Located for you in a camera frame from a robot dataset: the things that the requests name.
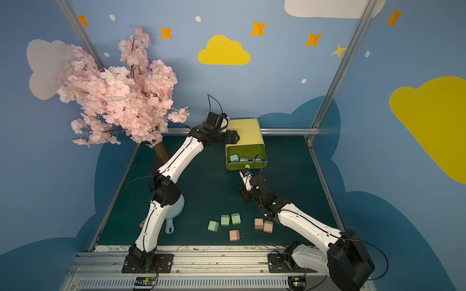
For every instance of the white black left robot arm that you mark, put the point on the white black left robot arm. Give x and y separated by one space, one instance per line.
166 193

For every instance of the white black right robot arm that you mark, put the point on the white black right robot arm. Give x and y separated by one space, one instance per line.
340 255

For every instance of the pink cherry blossom tree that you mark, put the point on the pink cherry blossom tree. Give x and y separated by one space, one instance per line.
134 98

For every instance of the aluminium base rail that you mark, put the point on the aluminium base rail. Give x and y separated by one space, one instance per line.
195 268

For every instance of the controller board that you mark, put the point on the controller board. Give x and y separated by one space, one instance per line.
296 283
145 283

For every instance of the left controller board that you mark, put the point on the left controller board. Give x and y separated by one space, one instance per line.
145 283

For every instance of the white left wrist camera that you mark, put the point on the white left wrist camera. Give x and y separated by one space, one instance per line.
217 122

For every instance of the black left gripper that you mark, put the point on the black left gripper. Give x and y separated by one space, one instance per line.
226 136

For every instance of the pink plug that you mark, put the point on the pink plug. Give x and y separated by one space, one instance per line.
235 235
258 224
268 226

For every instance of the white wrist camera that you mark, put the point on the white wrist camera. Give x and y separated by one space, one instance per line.
246 175
217 122

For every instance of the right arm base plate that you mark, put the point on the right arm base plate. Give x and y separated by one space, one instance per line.
279 264

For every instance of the pink plug bottom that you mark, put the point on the pink plug bottom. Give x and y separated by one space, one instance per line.
235 235

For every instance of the pink plug right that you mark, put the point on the pink plug right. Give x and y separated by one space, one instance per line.
268 226

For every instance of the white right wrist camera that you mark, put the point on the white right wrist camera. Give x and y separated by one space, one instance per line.
246 175

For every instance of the green plug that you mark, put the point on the green plug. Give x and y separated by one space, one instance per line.
225 220
235 218
214 226

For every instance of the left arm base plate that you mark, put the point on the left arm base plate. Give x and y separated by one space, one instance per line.
160 263

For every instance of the pink plug left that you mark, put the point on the pink plug left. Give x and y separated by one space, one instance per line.
258 224

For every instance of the yellow green drawer cabinet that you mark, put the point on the yellow green drawer cabinet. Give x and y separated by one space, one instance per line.
251 145

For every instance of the right controller board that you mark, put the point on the right controller board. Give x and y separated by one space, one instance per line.
296 283

